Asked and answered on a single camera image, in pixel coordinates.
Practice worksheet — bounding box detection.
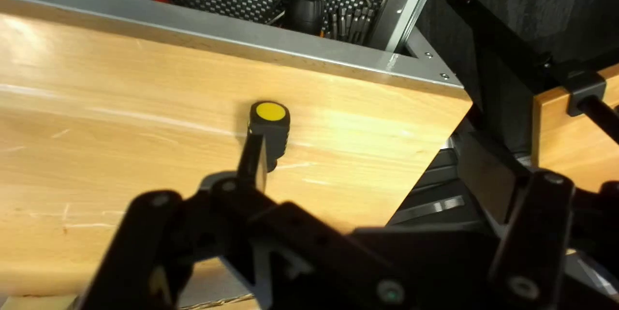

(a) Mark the black drawer handle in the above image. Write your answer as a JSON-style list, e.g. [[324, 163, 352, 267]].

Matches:
[[565, 71, 619, 145]]

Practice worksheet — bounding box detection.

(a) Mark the wooden front open drawer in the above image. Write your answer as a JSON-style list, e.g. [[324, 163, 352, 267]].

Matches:
[[0, 0, 473, 309]]

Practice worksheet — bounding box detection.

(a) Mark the row of screwdriver bits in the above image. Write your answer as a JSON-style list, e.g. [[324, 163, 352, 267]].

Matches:
[[322, 6, 376, 45]]

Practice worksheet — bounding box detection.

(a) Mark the black screwdriver with yellow cap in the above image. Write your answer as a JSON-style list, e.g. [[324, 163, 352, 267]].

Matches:
[[248, 101, 291, 174]]

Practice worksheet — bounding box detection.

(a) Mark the black bit driver handle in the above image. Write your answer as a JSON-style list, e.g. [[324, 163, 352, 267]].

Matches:
[[290, 0, 325, 35]]

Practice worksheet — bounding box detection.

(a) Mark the drawer cabinet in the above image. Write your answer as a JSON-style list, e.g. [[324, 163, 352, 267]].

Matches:
[[0, 0, 619, 309]]

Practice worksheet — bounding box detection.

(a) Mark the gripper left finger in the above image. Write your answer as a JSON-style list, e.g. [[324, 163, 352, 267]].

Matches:
[[73, 133, 408, 310]]

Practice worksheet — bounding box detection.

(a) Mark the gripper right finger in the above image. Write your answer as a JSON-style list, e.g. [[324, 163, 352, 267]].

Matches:
[[452, 129, 619, 310]]

